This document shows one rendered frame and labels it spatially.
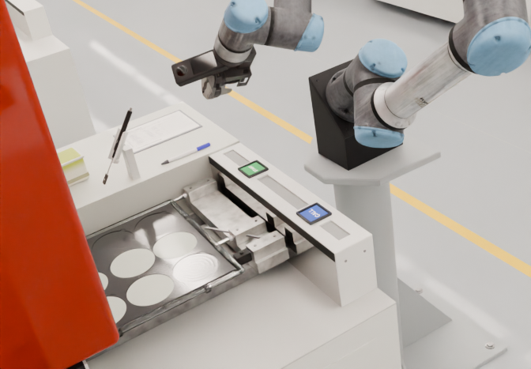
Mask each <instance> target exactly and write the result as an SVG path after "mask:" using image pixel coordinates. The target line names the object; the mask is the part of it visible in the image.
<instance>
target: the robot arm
mask: <svg viewBox="0 0 531 369"><path fill-rule="evenodd" d="M462 1H463V10H464V17H463V19H461V20H460V21H459V22H458V23H457V24H456V25H455V26H454V27H452V29H451V30H450V31H449V34H448V37H447V41H446V42H445V43H444V44H443V45H442V46H440V47H439V48H437V49H436V50H435V51H433V52H432V53H431V54H430V55H429V56H427V57H426V58H425V59H424V60H423V61H421V62H420V63H418V64H417V65H416V66H414V67H413V68H412V69H411V70H410V71H409V72H408V73H406V74H405V75H403V74H404V73H405V70H406V68H407V65H408V61H407V58H406V55H405V53H404V51H403V50H402V49H401V48H400V47H399V46H398V45H397V44H396V43H394V42H392V41H390V40H386V39H373V40H370V41H368V42H367V43H366V44H365V45H364V46H362V47H361V48H360V50H359V53H358V54H357V56H356V57H355V58H354V59H353V60H352V62H351V63H350V65H349V66H348V67H347V68H345V69H343V70H340V71H338V72H337V73H336V74H334V75H333V76H332V78H331V79H330V81H329V83H328V85H327V86H326V99H327V102H328V104H329V106H330V108H331V109H332V111H333V112H334V113H335V114H336V115H337V116H339V117H340V118H342V119H344V120H345V121H348V122H354V127H353V129H354V130H355V138H356V140H357V141H358V142H359V143H360V144H361V145H365V146H368V147H373V148H390V147H395V146H398V145H400V144H401V143H402V142H403V141H404V136H405V135H404V129H405V128H407V127H408V126H410V125H411V124H412V123H413V122H414V120H415V118H416V113H417V112H418V111H420V110H421V109H423V108H424V107H426V106H427V105H428V104H430V103H431V102H433V101H434V100H436V99H438V98H439V97H440V96H441V95H443V94H444V93H446V92H448V91H449V90H450V89H452V88H453V87H454V86H456V85H458V84H459V83H460V82H462V81H463V80H465V79H466V78H467V77H469V76H470V75H472V74H476V75H482V76H487V77H494V76H499V75H501V73H509V72H511V71H513V70H516V69H517V68H518V67H519V66H521V65H522V64H523V63H524V62H525V60H526V59H527V58H528V57H529V54H530V51H531V29H530V27H529V19H528V14H527V7H526V1H525V0H462ZM323 34H324V21H323V18H322V16H320V15H317V14H315V13H311V0H274V2H273V7H271V6H267V4H266V1H265V0H231V1H230V2H229V4H228V7H227V8H226V10H225V11H224V18H223V20H222V22H221V25H220V28H219V31H218V33H217V37H216V39H215V42H214V46H213V49H212V50H210V51H206V52H204V53H201V54H199V55H195V56H194V57H191V58H188V59H185V60H183V61H181V62H177V63H175V64H173V65H171V69H172V72H173V75H174V78H175V83H176V84H177V85H178V86H179V87H182V86H184V85H188V84H190V83H193V82H195V81H199V80H201V91H202V95H203V96H204V97H205V98H206V99H207V100H211V99H214V98H217V97H218V96H221V95H224V94H228V93H230V92H231V91H232V89H231V88H225V86H226V84H229V85H230V84H235V83H237V82H238V84H237V86H236V87H239V86H245V85H247V83H248V81H249V80H250V77H251V75H252V73H251V70H250V66H251V64H252V62H253V60H254V57H255V55H256V54H257V52H256V50H255V48H254V44H258V45H265V46H269V47H279V48H284V49H289V50H293V51H306V52H314V51H316V50H318V48H319V46H320V44H321V42H322V38H323ZM401 75H403V76H402V77H401ZM245 78H247V81H246V82H244V81H245ZM240 82H242V83H240Z"/></svg>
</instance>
